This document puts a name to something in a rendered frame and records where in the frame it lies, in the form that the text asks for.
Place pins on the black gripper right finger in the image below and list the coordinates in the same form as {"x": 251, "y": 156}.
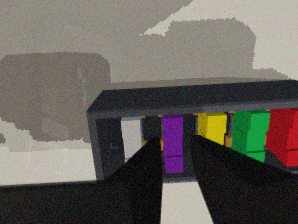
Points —
{"x": 239, "y": 189}

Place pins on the yellow fuse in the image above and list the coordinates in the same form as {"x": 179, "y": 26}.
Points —
{"x": 212, "y": 126}

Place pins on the purple fuse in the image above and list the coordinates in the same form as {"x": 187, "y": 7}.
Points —
{"x": 173, "y": 143}

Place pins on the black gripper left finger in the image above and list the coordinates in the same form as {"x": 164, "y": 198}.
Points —
{"x": 131, "y": 195}

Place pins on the dark grey fuse block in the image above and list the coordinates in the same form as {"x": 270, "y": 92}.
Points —
{"x": 262, "y": 122}

